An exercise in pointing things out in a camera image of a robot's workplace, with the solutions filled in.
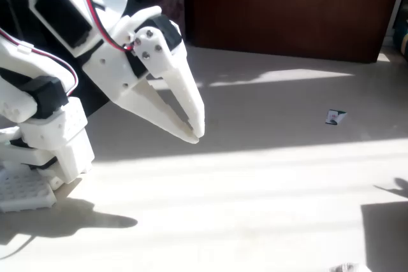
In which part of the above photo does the white perforated base plate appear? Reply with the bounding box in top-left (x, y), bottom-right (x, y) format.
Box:
top-left (0, 166), bottom-right (57, 213)

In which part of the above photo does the dark brown wooden cabinet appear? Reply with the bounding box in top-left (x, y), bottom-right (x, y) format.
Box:
top-left (183, 0), bottom-right (405, 64)

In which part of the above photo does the small green white label card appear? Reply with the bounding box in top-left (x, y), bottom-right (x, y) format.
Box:
top-left (324, 109), bottom-right (347, 125)

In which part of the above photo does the red white gripper servo cable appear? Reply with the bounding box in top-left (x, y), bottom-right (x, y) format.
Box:
top-left (62, 0), bottom-right (135, 52)

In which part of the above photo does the white vertical frame strip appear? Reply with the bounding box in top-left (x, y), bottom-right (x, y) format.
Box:
top-left (384, 0), bottom-right (408, 40)

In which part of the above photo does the dark teal object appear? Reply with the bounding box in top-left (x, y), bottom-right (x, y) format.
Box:
top-left (391, 20), bottom-right (408, 52)

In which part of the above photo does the red white forearm cable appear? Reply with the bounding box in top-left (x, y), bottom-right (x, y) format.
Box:
top-left (0, 27), bottom-right (79, 97)

